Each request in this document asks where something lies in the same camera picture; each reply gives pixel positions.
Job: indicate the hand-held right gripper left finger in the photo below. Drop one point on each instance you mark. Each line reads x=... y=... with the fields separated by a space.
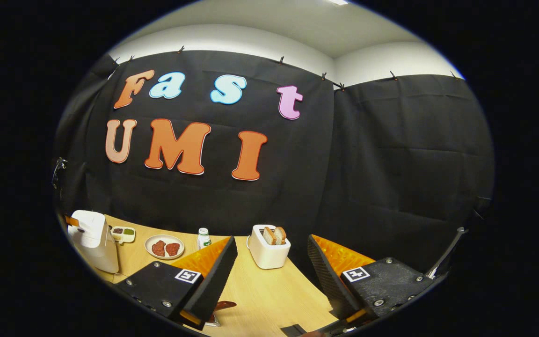
x=213 y=285

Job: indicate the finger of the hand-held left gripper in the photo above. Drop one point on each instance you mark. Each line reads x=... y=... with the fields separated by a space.
x=71 y=220

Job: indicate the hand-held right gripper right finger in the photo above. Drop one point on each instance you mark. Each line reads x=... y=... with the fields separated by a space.
x=330 y=281

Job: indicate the brown wooden spoon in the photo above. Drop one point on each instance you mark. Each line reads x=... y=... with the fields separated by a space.
x=226 y=305

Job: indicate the white rice cooker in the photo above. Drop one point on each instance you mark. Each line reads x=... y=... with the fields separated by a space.
x=96 y=252

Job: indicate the white drink bottle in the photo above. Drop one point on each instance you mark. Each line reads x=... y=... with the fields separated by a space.
x=203 y=238

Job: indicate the brown meat piece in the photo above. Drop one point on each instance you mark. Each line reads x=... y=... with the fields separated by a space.
x=173 y=249
x=158 y=248

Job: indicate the white divided sauce dish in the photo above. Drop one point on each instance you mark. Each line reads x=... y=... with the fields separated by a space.
x=123 y=235

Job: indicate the white round plate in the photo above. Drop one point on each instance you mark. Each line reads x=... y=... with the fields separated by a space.
x=164 y=257

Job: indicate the white toaster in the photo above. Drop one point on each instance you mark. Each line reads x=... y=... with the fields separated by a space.
x=267 y=255

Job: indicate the black table edge pad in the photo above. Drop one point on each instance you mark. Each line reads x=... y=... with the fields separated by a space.
x=293 y=330

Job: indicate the toasted bread slice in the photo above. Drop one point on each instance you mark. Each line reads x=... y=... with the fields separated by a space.
x=280 y=234
x=269 y=236

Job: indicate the grey metal bar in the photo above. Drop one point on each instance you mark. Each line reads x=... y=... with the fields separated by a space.
x=447 y=252

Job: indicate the black backdrop cloth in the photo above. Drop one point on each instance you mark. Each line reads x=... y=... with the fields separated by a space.
x=367 y=164

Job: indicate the ceiling light panel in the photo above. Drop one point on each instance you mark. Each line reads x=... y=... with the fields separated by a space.
x=338 y=2

